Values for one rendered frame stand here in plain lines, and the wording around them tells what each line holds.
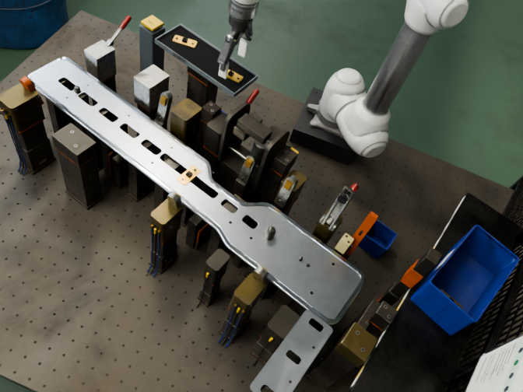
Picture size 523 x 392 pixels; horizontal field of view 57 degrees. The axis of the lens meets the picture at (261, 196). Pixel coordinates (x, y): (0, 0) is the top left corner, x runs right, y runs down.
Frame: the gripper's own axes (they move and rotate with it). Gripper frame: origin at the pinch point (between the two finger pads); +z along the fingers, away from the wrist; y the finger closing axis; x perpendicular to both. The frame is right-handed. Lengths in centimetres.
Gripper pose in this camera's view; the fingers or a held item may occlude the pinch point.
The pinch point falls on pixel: (232, 64)
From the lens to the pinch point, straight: 171.0
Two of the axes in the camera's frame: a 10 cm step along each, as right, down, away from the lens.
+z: -1.9, 5.5, 8.1
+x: 8.7, 4.8, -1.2
